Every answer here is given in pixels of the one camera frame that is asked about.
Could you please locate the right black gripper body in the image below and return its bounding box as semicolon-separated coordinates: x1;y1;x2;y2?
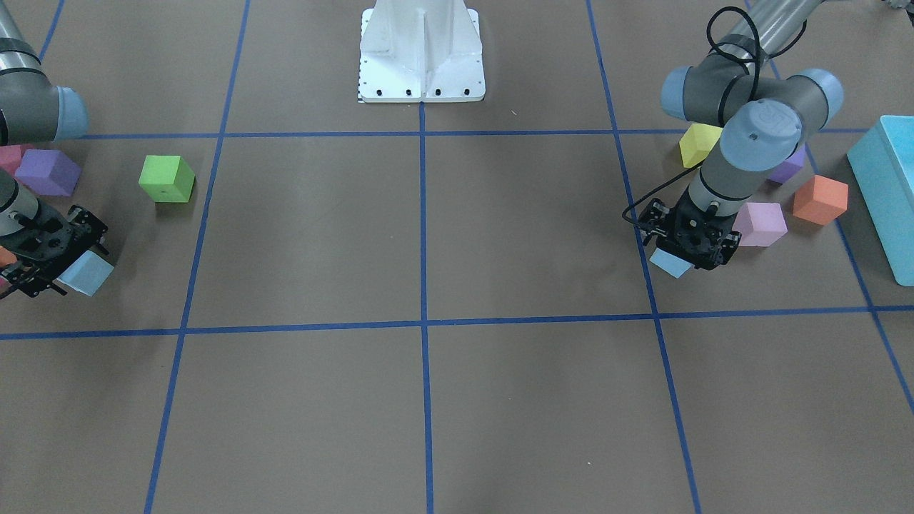
2;211;79;281

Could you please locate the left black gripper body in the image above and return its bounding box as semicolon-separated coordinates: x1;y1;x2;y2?
661;193;735;270

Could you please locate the light blue block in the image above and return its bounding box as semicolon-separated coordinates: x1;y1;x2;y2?
56;250;115;297
649;248;694;279

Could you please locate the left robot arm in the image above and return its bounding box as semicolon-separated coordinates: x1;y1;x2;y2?
623;1;845;278

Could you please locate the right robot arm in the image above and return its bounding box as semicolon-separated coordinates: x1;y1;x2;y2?
1;4;109;297

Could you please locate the light pink foam block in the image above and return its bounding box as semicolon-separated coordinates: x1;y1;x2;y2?
733;202;789;248

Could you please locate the orange foam block near red bin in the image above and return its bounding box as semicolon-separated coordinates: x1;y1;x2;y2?
0;246;19;269

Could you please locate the purple foam block near red bin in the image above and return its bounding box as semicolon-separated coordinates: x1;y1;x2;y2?
14;149;82;196

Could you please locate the yellow foam block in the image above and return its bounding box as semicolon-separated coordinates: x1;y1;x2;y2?
679;123;723;168

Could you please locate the green foam block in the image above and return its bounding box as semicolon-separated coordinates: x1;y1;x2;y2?
138;155;196;203

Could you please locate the dark pink foam block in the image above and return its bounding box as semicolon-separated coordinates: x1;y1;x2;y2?
0;144;35;176

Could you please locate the orange foam block near cyan bin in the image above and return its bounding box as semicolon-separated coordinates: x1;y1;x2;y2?
791;175;849;226

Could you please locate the purple foam block near cyan bin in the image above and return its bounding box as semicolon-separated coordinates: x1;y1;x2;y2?
766;144;807;186

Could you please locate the cyan plastic bin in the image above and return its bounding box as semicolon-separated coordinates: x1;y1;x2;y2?
848;115;913;287

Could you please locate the white pillar with base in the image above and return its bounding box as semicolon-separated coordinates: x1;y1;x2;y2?
357;1;486;104

